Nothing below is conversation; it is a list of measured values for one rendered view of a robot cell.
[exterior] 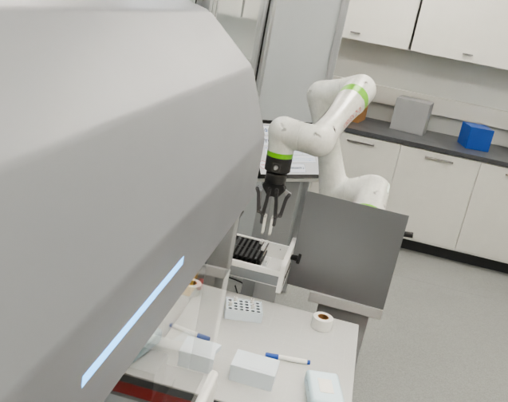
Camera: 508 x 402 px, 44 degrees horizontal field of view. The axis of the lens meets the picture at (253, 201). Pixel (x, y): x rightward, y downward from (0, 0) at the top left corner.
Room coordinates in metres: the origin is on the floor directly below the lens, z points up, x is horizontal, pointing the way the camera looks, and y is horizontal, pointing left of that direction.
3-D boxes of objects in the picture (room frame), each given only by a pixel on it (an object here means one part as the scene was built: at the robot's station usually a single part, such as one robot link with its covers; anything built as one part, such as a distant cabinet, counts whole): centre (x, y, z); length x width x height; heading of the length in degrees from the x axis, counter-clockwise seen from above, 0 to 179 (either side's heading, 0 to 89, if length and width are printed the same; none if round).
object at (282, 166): (2.13, -0.06, 1.23); 0.12 x 0.09 x 0.06; 171
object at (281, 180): (2.13, -0.06, 1.16); 0.08 x 0.07 x 0.09; 81
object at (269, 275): (2.14, 0.04, 0.86); 0.40 x 0.26 x 0.06; 82
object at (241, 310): (1.88, -0.03, 0.78); 0.12 x 0.08 x 0.04; 97
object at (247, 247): (2.13, 0.03, 0.87); 0.22 x 0.18 x 0.06; 82
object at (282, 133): (2.13, -0.07, 1.33); 0.13 x 0.11 x 0.14; 68
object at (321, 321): (1.89, -0.30, 0.78); 0.07 x 0.07 x 0.04
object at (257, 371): (1.53, -0.09, 0.79); 0.13 x 0.09 x 0.05; 81
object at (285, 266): (2.11, -0.16, 0.87); 0.29 x 0.02 x 0.11; 172
